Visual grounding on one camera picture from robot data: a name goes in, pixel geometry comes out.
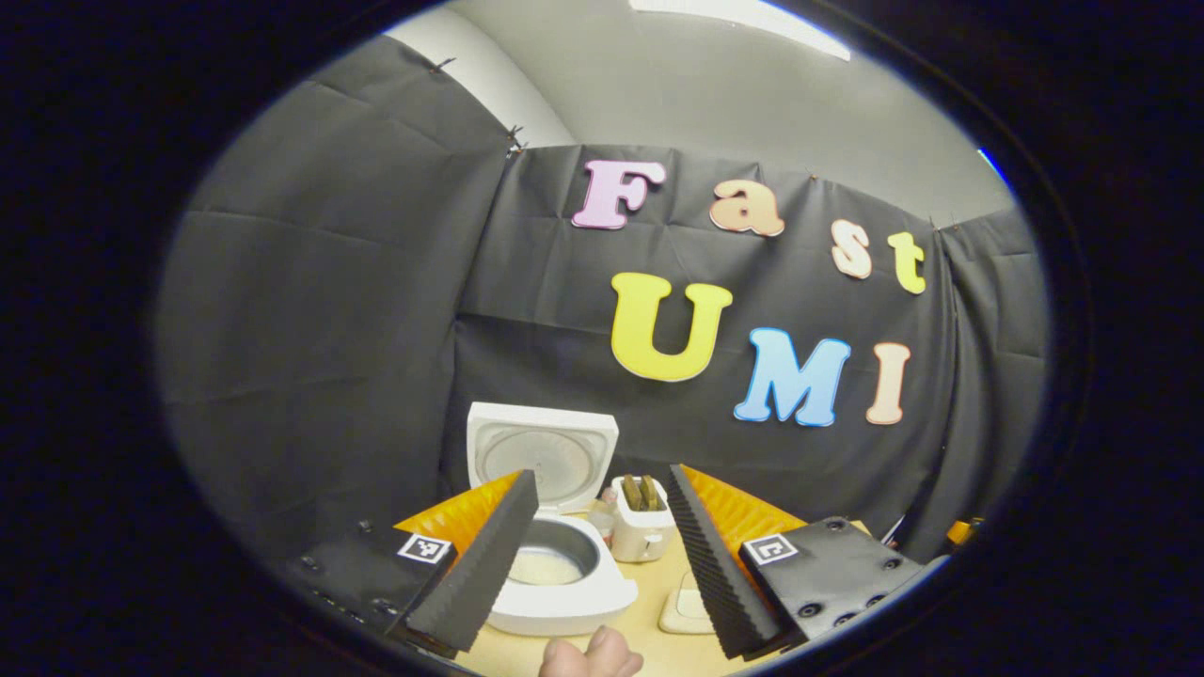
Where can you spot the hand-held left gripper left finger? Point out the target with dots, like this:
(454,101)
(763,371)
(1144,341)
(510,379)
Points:
(480,574)

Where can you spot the brown bread slice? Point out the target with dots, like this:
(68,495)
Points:
(633,493)
(651,492)

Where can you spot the white rice cooker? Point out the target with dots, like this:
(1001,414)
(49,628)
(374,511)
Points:
(564,616)

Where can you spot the white rice heap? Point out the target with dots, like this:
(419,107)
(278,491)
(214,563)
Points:
(546,567)

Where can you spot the small clear bottle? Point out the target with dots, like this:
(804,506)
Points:
(604,527)

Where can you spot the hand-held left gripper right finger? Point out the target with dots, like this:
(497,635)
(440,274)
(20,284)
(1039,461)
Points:
(720,574)

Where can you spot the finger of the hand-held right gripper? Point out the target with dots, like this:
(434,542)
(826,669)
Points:
(961,532)

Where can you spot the white toaster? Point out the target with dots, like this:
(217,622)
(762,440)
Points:
(644,541)

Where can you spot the black backdrop cloth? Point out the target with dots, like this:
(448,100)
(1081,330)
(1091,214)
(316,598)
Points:
(329,282)

